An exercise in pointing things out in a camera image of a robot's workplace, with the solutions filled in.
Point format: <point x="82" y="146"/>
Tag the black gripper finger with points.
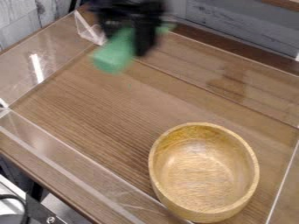
<point x="144" y="36"/>

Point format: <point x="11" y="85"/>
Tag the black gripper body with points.
<point x="118" y="14"/>

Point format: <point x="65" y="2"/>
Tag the green rectangular block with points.
<point x="114" y="56"/>

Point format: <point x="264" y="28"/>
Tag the brown wooden bowl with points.
<point x="203" y="171"/>

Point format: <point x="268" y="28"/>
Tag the clear acrylic corner bracket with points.
<point x="90" y="32"/>

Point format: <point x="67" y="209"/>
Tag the clear acrylic tray wall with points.
<point x="78" y="127"/>

